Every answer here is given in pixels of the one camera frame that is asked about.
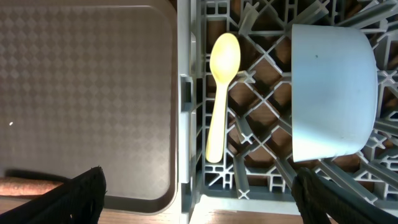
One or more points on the light blue bowl with rice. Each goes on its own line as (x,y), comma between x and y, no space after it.
(334,91)

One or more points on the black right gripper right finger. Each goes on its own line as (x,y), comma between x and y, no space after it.
(318,200)

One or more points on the orange carrot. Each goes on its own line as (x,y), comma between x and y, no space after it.
(17,187)

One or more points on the pale yellow plastic spoon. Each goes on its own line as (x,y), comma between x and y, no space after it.
(224,64)

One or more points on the grey plastic dishwasher rack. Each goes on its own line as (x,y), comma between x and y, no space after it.
(257,167)

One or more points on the dark brown serving tray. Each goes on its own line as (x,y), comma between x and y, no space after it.
(92,83)

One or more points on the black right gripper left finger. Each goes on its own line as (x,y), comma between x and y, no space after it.
(80,200)

